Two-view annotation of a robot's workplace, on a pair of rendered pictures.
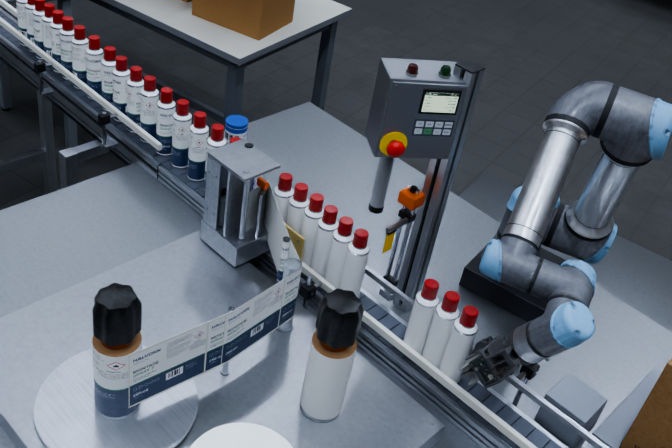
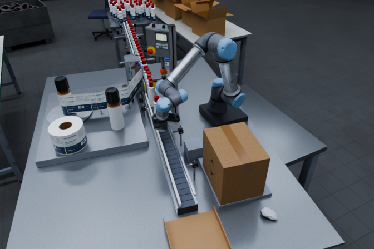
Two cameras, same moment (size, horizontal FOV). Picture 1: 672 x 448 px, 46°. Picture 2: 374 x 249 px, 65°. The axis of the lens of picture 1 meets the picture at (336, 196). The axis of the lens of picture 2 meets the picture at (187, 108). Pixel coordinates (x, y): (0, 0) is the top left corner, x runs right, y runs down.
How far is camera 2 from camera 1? 1.36 m
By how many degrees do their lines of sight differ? 30
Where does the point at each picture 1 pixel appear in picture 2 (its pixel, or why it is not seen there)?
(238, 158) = (129, 57)
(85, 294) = (87, 90)
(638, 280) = (272, 125)
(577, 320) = (161, 102)
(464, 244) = not seen: hidden behind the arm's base
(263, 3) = (207, 27)
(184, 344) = (81, 98)
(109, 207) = (116, 75)
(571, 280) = (173, 93)
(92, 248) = (102, 83)
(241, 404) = (98, 121)
